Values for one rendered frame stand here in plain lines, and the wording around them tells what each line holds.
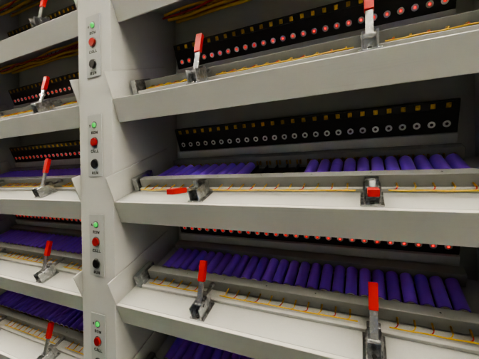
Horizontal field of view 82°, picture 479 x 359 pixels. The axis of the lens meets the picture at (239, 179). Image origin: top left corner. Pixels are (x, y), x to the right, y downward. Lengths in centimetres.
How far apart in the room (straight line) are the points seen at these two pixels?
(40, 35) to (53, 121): 20
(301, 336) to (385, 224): 20
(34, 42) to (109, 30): 26
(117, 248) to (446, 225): 53
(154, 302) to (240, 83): 42
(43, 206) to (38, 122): 20
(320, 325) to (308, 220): 17
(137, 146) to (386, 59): 47
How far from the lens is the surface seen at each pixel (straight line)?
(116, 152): 59
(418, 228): 39
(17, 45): 92
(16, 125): 88
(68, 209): 70
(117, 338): 65
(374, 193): 32
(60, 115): 73
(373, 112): 54
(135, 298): 61
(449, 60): 42
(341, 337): 47
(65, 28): 78
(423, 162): 48
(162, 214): 51
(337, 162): 49
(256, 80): 43
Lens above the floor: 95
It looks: level
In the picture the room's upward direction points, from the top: 1 degrees counter-clockwise
